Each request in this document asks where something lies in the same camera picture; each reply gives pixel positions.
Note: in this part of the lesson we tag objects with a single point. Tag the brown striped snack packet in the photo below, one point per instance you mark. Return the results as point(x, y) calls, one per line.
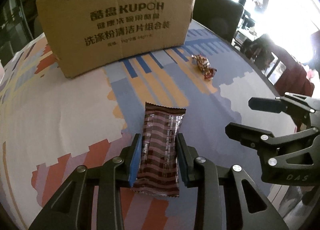
point(158, 144)

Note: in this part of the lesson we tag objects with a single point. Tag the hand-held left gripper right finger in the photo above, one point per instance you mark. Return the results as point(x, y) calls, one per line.
point(181, 159)

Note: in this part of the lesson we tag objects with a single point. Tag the brown cardboard box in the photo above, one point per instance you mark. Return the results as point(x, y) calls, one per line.
point(112, 32)

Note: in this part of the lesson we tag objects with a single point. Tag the black chair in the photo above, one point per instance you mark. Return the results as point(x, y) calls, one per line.
point(217, 17)

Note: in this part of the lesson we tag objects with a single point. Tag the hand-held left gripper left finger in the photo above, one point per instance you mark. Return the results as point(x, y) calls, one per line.
point(135, 159)

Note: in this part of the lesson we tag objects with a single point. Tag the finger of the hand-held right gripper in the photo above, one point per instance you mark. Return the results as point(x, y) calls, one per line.
point(245, 132)
point(267, 104)

